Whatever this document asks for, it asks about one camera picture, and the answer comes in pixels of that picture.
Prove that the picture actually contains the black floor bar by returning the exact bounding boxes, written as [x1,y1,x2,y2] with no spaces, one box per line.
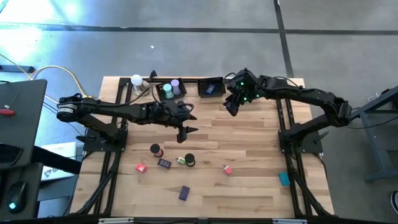
[0,64,35,73]

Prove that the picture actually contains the grey metal cart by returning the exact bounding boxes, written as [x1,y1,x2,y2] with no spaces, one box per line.
[356,85,398,183]

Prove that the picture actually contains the black computer mouse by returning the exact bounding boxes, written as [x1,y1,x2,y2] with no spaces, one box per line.
[6,181,28,215]

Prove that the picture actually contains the black aluminium table frame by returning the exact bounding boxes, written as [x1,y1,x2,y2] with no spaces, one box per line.
[70,76,335,218]

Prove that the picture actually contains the black glossy device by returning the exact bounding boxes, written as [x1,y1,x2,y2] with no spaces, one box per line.
[0,142,24,166]

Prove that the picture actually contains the black hourglass green sand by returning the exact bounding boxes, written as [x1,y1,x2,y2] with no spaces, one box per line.
[183,152,197,168]

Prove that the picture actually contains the silver metal bracket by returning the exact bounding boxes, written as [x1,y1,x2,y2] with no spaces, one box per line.
[272,218,309,224]
[98,217,135,224]

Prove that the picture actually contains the black plastic basket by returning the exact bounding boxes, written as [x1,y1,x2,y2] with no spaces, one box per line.
[197,77,227,98]
[155,77,188,102]

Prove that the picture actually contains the black hourglass red sand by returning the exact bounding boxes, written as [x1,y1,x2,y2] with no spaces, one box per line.
[149,142,164,158]

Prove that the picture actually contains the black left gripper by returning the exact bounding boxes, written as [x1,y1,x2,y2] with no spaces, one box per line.
[160,100,200,144]

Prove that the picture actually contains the red-handled screwdriver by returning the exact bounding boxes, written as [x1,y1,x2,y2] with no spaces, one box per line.
[0,93,19,117]

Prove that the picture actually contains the teal hourglass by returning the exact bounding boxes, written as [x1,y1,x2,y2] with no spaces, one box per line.
[163,83,174,100]

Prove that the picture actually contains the teal rectangular timer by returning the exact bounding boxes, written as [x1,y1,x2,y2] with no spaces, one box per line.
[278,170,291,187]

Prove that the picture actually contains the purple timer with display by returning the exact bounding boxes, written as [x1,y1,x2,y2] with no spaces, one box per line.
[157,157,172,170]

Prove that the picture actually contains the purple hourglass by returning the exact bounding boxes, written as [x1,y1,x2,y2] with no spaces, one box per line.
[170,78,181,96]

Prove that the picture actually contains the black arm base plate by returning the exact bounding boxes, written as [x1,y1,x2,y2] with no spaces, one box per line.
[76,128,129,153]
[279,129,330,154]

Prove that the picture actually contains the yellow extension cable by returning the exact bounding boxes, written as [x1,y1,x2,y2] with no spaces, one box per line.
[28,64,91,100]
[0,52,62,106]

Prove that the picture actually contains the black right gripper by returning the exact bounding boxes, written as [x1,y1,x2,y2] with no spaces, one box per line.
[223,68,266,117]

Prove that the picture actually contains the black power cable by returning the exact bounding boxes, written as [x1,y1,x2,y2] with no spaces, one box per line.
[346,114,398,130]

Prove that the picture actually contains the light bulb table lamp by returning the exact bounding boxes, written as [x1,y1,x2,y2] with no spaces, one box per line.
[130,73,152,97]

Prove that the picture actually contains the white printed box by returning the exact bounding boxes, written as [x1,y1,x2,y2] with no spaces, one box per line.
[40,141,79,182]

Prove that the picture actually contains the plain purple timer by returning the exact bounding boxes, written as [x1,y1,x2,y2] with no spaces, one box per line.
[178,185,191,202]

